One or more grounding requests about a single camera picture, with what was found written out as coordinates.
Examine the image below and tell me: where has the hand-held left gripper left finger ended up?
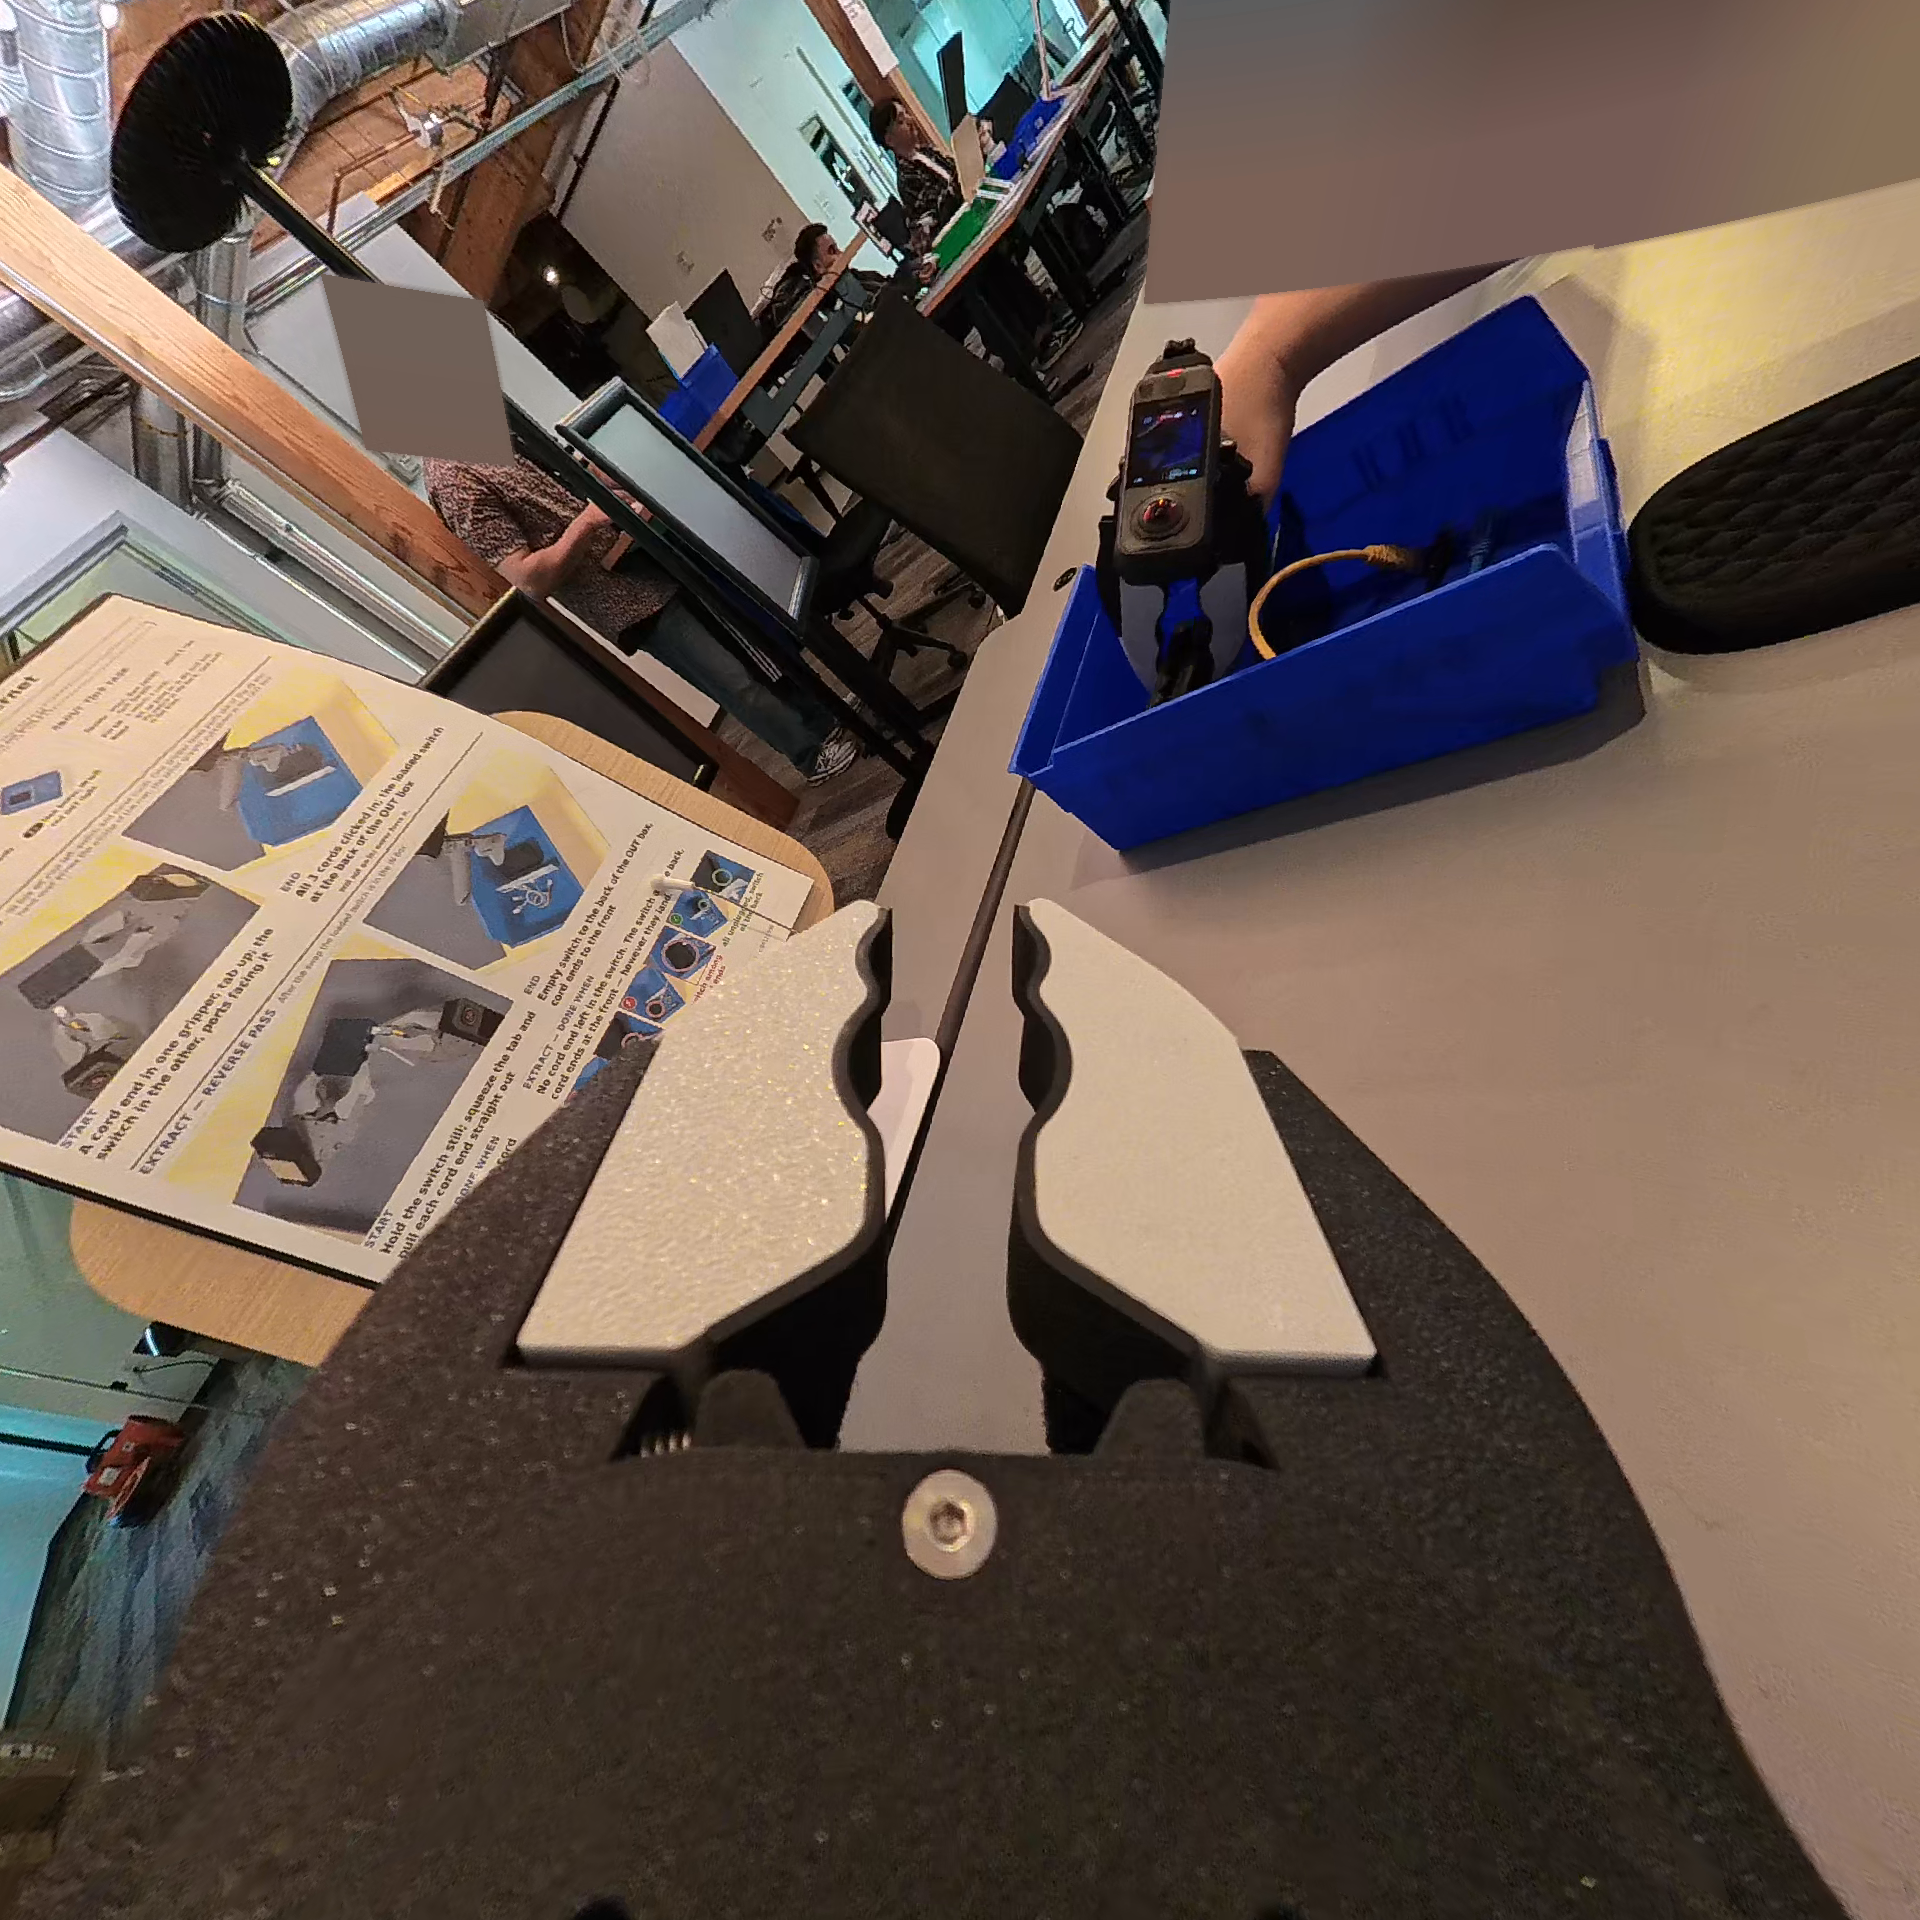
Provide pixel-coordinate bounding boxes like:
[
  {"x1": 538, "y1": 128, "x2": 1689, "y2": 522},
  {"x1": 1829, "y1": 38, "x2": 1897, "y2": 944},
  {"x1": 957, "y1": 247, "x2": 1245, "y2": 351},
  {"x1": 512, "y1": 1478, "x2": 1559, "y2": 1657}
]
[{"x1": 514, "y1": 900, "x2": 895, "y2": 1448}]

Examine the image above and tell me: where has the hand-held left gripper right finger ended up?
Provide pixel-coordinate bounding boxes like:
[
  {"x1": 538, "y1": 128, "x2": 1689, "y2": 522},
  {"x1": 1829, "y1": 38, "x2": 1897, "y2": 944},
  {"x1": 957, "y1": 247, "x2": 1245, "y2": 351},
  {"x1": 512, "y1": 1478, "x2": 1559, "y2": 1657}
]
[{"x1": 1005, "y1": 896, "x2": 1384, "y2": 1450}]

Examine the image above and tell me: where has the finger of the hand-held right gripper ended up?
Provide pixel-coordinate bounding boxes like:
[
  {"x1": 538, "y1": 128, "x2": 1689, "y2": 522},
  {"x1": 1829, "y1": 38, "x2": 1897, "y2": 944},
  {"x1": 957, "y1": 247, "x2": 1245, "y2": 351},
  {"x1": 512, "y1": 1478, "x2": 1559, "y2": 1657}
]
[
  {"x1": 1200, "y1": 558, "x2": 1261, "y2": 680},
  {"x1": 1114, "y1": 576, "x2": 1191, "y2": 705}
]

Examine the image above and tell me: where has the yellow ethernet cable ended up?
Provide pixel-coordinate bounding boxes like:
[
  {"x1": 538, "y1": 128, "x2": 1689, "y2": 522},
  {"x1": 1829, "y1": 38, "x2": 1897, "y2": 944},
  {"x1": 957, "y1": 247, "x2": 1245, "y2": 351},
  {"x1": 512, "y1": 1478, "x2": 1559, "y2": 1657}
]
[{"x1": 1248, "y1": 538, "x2": 1421, "y2": 665}]

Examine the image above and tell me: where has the blue plastic bin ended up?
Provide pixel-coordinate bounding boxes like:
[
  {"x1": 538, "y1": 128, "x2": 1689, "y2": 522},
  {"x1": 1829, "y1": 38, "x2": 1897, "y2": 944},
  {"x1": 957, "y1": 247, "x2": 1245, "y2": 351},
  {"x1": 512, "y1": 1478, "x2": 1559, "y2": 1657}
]
[{"x1": 1008, "y1": 292, "x2": 1641, "y2": 855}]

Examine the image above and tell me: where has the person's right forearm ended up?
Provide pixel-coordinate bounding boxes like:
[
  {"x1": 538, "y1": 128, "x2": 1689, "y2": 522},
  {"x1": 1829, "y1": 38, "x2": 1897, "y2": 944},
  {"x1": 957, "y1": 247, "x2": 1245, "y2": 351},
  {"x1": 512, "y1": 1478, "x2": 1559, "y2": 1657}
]
[{"x1": 1219, "y1": 273, "x2": 1501, "y2": 396}]

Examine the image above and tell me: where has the person's right hand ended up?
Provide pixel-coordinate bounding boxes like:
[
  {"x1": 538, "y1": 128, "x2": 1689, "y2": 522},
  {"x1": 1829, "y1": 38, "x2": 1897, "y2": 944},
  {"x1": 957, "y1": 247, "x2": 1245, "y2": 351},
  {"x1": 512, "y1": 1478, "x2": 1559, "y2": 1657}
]
[{"x1": 1224, "y1": 367, "x2": 1301, "y2": 505}]

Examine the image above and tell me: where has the white board stand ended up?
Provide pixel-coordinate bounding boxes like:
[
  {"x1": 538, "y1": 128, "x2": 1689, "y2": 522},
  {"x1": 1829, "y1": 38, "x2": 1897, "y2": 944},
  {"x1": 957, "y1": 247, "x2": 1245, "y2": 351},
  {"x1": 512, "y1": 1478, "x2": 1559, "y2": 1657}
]
[{"x1": 877, "y1": 1038, "x2": 944, "y2": 1216}]

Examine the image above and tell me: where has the black chair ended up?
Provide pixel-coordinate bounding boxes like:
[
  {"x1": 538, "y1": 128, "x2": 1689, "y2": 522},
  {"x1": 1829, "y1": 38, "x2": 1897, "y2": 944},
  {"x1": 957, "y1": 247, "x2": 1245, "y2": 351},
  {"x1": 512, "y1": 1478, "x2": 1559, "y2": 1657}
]
[{"x1": 785, "y1": 288, "x2": 1087, "y2": 677}]

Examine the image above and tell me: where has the framed monitor on stand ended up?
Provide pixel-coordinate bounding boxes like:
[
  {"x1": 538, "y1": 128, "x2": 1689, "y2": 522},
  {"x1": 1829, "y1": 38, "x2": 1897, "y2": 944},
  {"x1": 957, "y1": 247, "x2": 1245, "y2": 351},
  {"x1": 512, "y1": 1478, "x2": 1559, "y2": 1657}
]
[{"x1": 555, "y1": 375, "x2": 825, "y2": 628}]

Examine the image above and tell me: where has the instruction sheet board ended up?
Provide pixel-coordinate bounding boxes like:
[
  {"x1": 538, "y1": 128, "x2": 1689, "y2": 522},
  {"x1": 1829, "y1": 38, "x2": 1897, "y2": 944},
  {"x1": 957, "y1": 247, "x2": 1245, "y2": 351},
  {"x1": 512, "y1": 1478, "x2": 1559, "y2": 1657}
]
[{"x1": 0, "y1": 592, "x2": 834, "y2": 1366}]

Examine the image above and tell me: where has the dark monitor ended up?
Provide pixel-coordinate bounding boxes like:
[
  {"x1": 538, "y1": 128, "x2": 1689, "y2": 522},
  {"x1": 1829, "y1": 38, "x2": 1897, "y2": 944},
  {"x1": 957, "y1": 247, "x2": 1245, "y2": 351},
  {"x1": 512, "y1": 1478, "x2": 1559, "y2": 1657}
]
[{"x1": 420, "y1": 588, "x2": 723, "y2": 788}]

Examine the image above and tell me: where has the black mesh wrist rest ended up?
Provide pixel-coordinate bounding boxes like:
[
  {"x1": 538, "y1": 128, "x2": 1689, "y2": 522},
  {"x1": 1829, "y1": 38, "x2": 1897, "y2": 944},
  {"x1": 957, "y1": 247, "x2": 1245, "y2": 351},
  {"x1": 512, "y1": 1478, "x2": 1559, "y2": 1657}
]
[{"x1": 1628, "y1": 354, "x2": 1920, "y2": 654}]

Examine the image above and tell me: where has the small red box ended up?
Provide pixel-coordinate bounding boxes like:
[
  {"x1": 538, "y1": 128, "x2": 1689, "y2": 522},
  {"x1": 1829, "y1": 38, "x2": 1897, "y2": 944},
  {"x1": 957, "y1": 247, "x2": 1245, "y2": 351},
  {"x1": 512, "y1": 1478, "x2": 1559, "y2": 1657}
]
[{"x1": 82, "y1": 1417, "x2": 191, "y2": 1524}]

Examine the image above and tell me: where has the wooden beam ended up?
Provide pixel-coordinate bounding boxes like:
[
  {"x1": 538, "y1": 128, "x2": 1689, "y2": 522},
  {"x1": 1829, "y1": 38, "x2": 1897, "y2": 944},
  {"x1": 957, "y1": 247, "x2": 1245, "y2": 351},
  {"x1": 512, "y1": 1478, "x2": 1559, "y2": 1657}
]
[{"x1": 0, "y1": 161, "x2": 519, "y2": 617}]

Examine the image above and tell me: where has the black disc on pole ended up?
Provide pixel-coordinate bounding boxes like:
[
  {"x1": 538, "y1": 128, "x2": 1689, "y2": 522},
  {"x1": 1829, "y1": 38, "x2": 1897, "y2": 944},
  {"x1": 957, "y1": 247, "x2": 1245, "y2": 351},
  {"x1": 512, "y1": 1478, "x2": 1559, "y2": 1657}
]
[{"x1": 109, "y1": 15, "x2": 385, "y2": 295}]

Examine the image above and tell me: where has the silver air duct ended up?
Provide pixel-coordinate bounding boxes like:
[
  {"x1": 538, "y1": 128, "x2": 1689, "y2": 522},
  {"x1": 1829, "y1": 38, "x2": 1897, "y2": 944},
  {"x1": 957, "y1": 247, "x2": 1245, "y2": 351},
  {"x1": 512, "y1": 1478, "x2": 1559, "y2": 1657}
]
[{"x1": 277, "y1": 0, "x2": 460, "y2": 113}]

